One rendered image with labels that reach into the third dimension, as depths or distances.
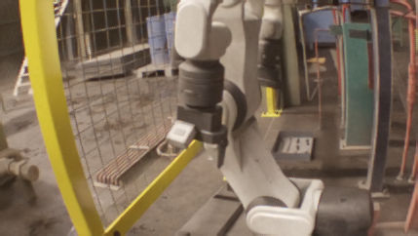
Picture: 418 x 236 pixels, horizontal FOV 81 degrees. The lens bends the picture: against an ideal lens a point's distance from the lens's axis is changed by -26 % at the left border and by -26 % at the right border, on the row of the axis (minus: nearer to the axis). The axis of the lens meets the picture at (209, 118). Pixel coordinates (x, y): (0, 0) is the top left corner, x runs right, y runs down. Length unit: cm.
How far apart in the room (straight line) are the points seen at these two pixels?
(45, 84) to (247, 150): 55
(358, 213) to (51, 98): 78
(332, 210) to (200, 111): 46
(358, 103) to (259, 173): 118
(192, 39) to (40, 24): 28
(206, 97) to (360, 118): 146
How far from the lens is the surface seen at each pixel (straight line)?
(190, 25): 56
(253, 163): 85
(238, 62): 78
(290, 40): 279
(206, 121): 63
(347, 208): 86
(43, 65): 55
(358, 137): 200
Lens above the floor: 84
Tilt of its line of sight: 18 degrees down
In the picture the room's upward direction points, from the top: 7 degrees counter-clockwise
